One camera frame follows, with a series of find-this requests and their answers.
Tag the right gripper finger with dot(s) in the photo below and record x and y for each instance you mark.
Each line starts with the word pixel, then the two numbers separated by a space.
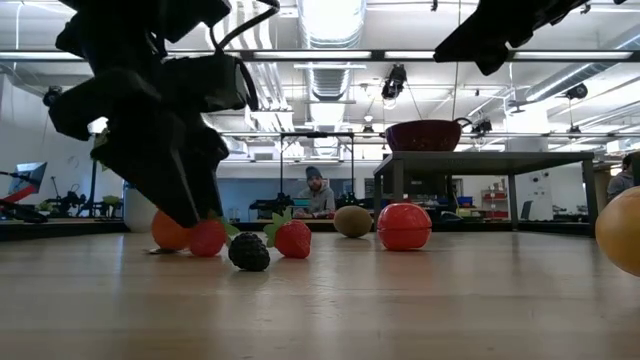
pixel 494 62
pixel 480 37

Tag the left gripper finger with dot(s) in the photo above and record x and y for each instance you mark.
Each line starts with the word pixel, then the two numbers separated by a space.
pixel 155 165
pixel 207 165

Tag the toy orange with leaf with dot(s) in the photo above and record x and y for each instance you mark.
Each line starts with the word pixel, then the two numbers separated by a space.
pixel 167 235

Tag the red toy strawberry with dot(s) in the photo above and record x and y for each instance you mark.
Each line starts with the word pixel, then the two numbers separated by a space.
pixel 207 240
pixel 294 240

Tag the black toy blackberry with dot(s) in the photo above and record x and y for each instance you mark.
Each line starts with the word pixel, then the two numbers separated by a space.
pixel 249 254

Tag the dark red bowl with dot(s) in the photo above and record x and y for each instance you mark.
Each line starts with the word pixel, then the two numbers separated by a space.
pixel 425 136

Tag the brown toy kiwi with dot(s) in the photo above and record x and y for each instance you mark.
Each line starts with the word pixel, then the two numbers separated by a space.
pixel 353 221

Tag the red toy tomato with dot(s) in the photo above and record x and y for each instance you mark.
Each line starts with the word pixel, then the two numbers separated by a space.
pixel 404 225

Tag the black ceiling spotlight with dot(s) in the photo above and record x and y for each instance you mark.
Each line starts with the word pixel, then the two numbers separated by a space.
pixel 577 91
pixel 51 94
pixel 481 126
pixel 395 80

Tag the black beam with light strips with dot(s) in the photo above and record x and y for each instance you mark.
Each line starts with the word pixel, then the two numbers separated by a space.
pixel 377 55

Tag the person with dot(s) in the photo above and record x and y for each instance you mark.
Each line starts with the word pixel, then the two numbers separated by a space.
pixel 620 185
pixel 317 197

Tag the background monitor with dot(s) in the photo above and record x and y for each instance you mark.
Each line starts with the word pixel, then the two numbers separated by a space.
pixel 30 177

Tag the red storage rack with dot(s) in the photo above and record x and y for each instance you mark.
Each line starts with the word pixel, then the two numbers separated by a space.
pixel 495 200

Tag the orange toy mango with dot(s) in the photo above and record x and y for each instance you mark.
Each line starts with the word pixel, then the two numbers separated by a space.
pixel 622 230

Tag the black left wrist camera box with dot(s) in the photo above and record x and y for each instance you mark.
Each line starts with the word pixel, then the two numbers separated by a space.
pixel 210 82

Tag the black aluminium table frame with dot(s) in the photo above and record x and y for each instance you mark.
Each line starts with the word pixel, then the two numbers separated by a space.
pixel 75 229

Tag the black metal frame stand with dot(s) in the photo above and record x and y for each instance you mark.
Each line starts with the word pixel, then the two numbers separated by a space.
pixel 316 134

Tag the silver ventilation duct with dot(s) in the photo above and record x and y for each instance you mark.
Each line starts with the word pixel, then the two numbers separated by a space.
pixel 332 22

